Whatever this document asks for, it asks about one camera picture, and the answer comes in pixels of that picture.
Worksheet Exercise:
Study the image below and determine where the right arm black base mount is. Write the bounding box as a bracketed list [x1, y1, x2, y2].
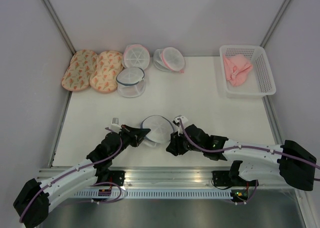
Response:
[211, 170, 247, 188]

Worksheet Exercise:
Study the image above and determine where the left aluminium corner post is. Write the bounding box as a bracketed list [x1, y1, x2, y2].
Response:
[41, 0, 76, 55]

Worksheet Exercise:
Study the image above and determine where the pink-trimmed mesh bag upright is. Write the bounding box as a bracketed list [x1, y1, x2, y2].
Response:
[122, 44, 150, 70]

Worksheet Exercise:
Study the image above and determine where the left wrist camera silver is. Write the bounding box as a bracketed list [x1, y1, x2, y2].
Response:
[110, 118, 121, 133]

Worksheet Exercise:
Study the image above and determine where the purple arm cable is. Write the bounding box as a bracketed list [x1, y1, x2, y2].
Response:
[19, 127, 123, 223]
[177, 119, 320, 170]

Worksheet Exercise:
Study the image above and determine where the pink-trimmed mesh bag tilted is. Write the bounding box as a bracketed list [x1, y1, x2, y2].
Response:
[152, 47, 186, 73]

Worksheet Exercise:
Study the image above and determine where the right aluminium corner post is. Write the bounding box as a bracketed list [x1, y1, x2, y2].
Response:
[260, 0, 293, 48]

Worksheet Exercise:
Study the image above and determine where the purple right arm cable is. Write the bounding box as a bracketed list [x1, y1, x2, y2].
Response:
[177, 119, 320, 170]

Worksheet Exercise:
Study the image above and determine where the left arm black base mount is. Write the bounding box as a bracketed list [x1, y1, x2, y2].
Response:
[96, 170, 126, 186]

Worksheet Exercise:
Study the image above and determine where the left floral bra pad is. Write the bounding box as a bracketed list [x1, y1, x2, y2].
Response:
[61, 50, 98, 92]

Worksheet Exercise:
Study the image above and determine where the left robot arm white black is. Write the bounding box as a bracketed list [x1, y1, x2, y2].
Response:
[13, 125, 151, 227]

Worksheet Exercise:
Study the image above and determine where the blue-trimmed mesh laundry bag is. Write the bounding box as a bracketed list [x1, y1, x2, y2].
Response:
[140, 115, 175, 147]

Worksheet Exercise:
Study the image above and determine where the white slotted cable duct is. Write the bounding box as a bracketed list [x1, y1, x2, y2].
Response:
[72, 188, 247, 199]

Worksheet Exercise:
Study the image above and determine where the floral bra pad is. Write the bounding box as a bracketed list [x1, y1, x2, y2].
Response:
[61, 50, 98, 92]
[89, 50, 123, 93]

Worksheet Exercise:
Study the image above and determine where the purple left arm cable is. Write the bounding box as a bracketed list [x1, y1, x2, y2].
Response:
[19, 127, 123, 223]

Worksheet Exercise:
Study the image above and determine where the white perforated plastic basket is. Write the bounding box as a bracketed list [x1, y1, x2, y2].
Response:
[219, 45, 276, 98]

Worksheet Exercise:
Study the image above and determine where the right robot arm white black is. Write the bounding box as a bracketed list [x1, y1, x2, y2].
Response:
[166, 125, 317, 191]

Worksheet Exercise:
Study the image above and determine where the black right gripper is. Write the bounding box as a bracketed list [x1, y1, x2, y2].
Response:
[165, 127, 204, 156]

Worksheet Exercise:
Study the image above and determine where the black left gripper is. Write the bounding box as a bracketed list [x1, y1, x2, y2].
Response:
[110, 124, 151, 159]

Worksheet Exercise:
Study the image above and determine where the right floral bra pad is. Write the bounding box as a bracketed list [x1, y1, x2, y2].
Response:
[89, 50, 123, 93]

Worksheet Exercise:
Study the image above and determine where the pink bra in basket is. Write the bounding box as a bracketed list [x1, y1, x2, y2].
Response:
[222, 54, 253, 87]

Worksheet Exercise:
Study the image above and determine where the aluminium front rail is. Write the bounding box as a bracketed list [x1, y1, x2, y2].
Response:
[35, 166, 293, 189]

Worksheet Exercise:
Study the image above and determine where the aluminium corner post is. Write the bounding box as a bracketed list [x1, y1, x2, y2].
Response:
[260, 0, 293, 48]
[41, 0, 76, 55]

